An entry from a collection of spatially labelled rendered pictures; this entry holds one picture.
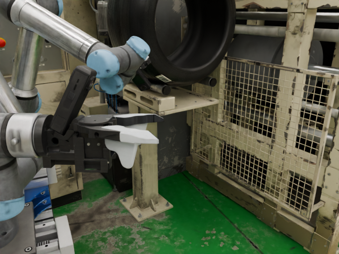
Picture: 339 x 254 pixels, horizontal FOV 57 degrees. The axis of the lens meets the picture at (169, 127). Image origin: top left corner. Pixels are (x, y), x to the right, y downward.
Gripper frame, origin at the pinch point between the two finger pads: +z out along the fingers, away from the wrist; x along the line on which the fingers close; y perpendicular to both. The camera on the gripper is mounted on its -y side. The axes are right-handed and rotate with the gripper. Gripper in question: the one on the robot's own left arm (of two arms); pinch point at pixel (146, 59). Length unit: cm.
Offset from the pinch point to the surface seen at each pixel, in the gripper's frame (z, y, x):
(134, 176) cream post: 30, -73, 52
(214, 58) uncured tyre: 26.1, -14.2, -21.8
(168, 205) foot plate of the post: 31, -101, 39
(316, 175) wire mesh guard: 3, -73, -53
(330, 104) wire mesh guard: 8, -42, -64
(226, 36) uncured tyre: 32.6, -7.2, -29.2
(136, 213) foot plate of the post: 19, -94, 55
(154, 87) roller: 8.7, -14.6, 5.3
